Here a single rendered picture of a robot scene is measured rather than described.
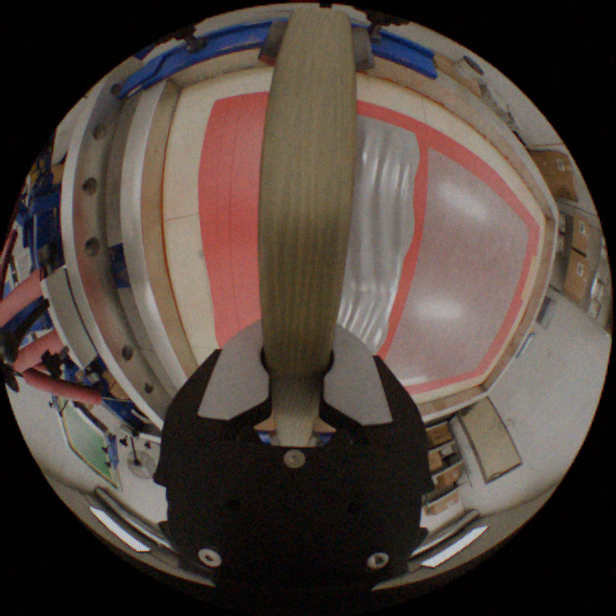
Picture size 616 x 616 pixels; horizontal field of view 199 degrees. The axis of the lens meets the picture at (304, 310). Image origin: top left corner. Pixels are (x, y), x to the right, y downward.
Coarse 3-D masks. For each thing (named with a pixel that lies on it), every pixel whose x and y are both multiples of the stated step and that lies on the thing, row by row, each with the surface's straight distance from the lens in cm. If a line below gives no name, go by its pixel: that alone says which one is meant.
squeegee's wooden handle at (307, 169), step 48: (288, 48) 9; (336, 48) 9; (288, 96) 7; (336, 96) 7; (288, 144) 6; (336, 144) 6; (288, 192) 5; (336, 192) 5; (288, 240) 5; (336, 240) 5; (288, 288) 6; (336, 288) 6; (288, 336) 7; (288, 384) 9; (288, 432) 15
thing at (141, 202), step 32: (224, 64) 26; (256, 64) 25; (384, 64) 24; (160, 96) 25; (448, 96) 28; (160, 128) 24; (480, 128) 33; (128, 160) 23; (160, 160) 23; (512, 160) 39; (128, 192) 22; (160, 192) 22; (544, 192) 49; (128, 224) 21; (160, 224) 22; (128, 256) 22; (160, 256) 21; (544, 256) 59; (160, 288) 21; (544, 288) 58; (160, 320) 22; (160, 352) 26; (192, 352) 28; (512, 352) 60; (480, 384) 65
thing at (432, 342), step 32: (224, 288) 19; (256, 288) 18; (224, 320) 21; (256, 320) 20; (416, 320) 24; (448, 320) 28; (480, 320) 36; (512, 320) 52; (384, 352) 25; (416, 352) 28; (448, 352) 34; (480, 352) 45; (416, 384) 36; (448, 384) 45
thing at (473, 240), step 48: (240, 96) 23; (240, 144) 19; (432, 144) 24; (240, 192) 17; (432, 192) 21; (480, 192) 28; (240, 240) 17; (432, 240) 21; (480, 240) 28; (528, 240) 46; (432, 288) 23; (480, 288) 31
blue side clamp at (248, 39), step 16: (208, 32) 28; (224, 32) 27; (240, 32) 26; (256, 32) 25; (384, 32) 26; (176, 48) 29; (208, 48) 26; (224, 48) 24; (240, 48) 24; (384, 48) 24; (400, 48) 26; (416, 48) 27; (176, 64) 26; (192, 64) 26; (416, 64) 24; (432, 64) 27; (160, 80) 28
